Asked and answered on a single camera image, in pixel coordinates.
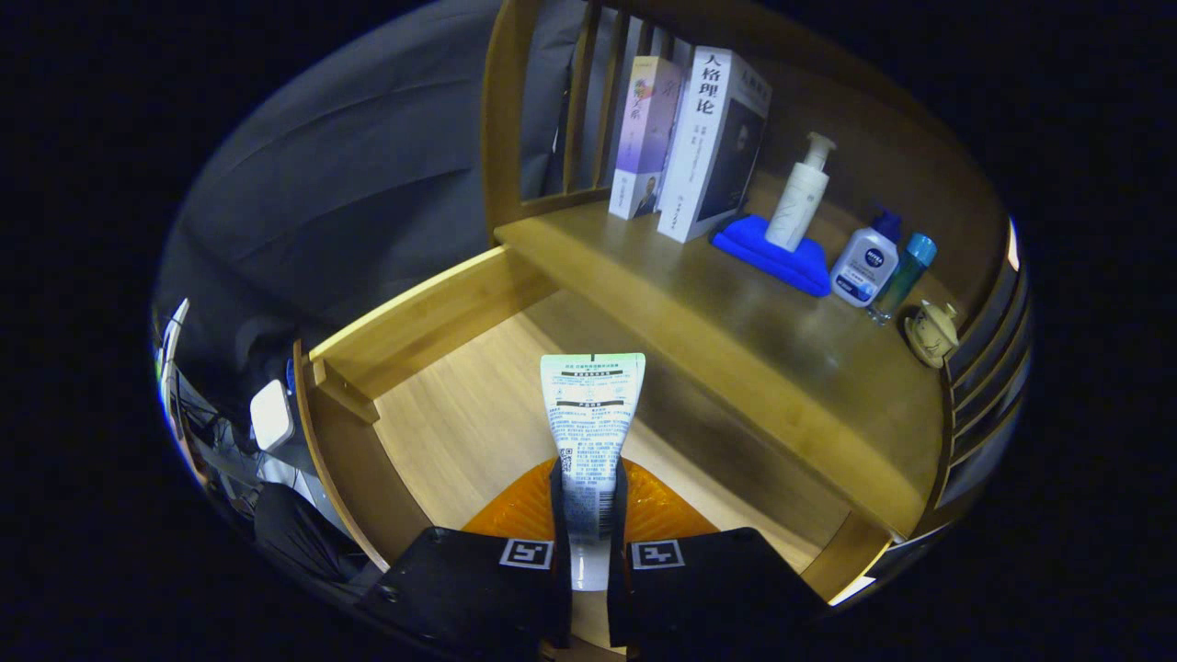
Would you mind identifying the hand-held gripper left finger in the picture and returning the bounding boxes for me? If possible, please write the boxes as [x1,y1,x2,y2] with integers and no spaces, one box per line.
[357,457,573,649]

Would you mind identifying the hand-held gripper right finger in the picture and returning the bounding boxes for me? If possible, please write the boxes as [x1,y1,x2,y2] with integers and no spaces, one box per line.
[607,457,828,649]

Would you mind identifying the wooden drawer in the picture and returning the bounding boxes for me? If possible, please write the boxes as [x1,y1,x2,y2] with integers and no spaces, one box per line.
[292,244,897,603]

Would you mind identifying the white tube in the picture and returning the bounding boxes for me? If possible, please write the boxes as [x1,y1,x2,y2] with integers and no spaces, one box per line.
[540,352,646,591]

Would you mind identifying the wooden countertop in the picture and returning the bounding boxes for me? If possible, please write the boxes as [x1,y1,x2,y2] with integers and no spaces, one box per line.
[494,175,948,539]

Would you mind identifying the brown wooden cabinet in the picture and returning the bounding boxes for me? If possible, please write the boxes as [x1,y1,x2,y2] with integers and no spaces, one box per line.
[478,0,1035,553]

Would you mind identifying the white plastic adapter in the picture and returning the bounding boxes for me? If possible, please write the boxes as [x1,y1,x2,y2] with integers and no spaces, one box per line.
[250,379,296,452]

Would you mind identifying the ceramic lidded teacup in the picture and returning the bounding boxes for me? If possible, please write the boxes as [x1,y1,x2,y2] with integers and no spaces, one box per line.
[904,301,960,370]

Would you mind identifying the blue folded cloth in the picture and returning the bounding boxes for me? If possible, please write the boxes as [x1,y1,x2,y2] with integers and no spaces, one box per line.
[710,214,833,298]

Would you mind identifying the white bottle with blue cap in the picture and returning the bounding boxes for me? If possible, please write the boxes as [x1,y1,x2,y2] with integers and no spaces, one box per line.
[829,210,904,308]

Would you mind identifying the teal bottle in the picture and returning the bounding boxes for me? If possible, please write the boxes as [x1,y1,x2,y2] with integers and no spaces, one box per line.
[866,233,939,325]

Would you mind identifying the white pump bottle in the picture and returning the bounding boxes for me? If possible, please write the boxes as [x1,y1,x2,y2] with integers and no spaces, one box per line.
[765,131,838,253]

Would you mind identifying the black backdrop cloth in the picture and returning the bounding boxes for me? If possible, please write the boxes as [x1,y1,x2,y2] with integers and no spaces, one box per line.
[152,0,645,369]

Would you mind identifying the white book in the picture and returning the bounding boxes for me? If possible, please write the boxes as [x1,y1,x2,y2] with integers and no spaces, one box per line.
[656,46,773,245]

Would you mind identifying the purple book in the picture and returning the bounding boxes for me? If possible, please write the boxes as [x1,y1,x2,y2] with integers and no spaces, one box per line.
[609,55,686,222]

